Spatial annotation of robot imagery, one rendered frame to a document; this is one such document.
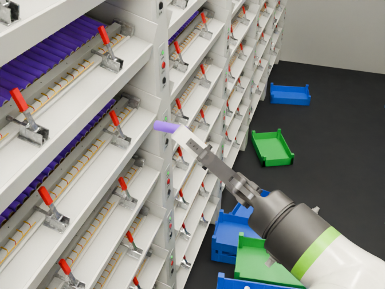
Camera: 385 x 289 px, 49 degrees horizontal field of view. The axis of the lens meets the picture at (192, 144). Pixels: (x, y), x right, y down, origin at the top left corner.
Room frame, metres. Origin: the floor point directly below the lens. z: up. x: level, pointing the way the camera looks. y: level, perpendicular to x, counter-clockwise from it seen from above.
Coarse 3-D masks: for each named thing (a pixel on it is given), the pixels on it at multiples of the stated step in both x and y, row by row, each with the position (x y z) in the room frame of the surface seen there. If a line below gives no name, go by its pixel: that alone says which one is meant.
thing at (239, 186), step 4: (232, 180) 0.49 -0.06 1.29; (236, 180) 0.48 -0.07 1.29; (236, 184) 0.47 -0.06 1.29; (240, 184) 0.47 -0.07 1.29; (240, 188) 0.47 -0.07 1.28; (244, 188) 0.48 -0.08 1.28; (244, 192) 0.47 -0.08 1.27; (248, 192) 0.48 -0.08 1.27; (248, 196) 0.48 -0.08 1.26; (252, 196) 0.48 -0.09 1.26
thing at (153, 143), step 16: (112, 0) 0.98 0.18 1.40; (128, 0) 0.96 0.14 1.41; (144, 0) 0.95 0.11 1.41; (144, 16) 0.95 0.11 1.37; (160, 16) 0.99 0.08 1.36; (160, 32) 0.99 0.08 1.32; (144, 80) 0.95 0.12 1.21; (160, 96) 0.97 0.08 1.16; (160, 112) 0.97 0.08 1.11; (144, 144) 0.96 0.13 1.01; (160, 144) 0.96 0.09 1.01; (160, 176) 0.95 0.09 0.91; (160, 192) 0.95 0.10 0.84; (160, 240) 0.95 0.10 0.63; (160, 272) 0.95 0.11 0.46; (176, 288) 1.03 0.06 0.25
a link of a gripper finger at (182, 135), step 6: (180, 126) 0.62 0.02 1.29; (174, 132) 0.61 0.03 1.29; (180, 132) 0.61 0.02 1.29; (186, 132) 0.61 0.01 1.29; (174, 138) 0.61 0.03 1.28; (180, 138) 0.60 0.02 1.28; (186, 138) 0.60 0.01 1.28; (192, 138) 0.60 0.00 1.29; (198, 138) 0.59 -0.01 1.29; (180, 144) 0.59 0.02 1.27; (204, 144) 0.58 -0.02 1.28; (186, 150) 0.58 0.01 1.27; (192, 156) 0.57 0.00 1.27
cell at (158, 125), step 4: (156, 120) 0.66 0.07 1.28; (156, 124) 0.65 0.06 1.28; (160, 124) 0.64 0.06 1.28; (164, 124) 0.64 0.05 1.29; (168, 124) 0.64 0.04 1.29; (172, 124) 0.64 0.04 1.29; (176, 124) 0.64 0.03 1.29; (156, 128) 0.64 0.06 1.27; (160, 128) 0.64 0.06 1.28; (164, 128) 0.64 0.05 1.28; (168, 128) 0.63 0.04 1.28; (172, 128) 0.63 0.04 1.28; (176, 128) 0.63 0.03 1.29; (168, 132) 0.63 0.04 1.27; (172, 132) 0.63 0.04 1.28
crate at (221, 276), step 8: (224, 280) 0.87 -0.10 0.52; (232, 280) 0.86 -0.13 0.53; (240, 280) 0.86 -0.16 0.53; (224, 288) 0.87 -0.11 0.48; (232, 288) 0.86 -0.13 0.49; (240, 288) 0.86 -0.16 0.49; (256, 288) 0.85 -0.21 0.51; (264, 288) 0.85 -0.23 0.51; (272, 288) 0.84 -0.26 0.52; (280, 288) 0.84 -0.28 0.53; (288, 288) 0.83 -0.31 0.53; (296, 288) 0.83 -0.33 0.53
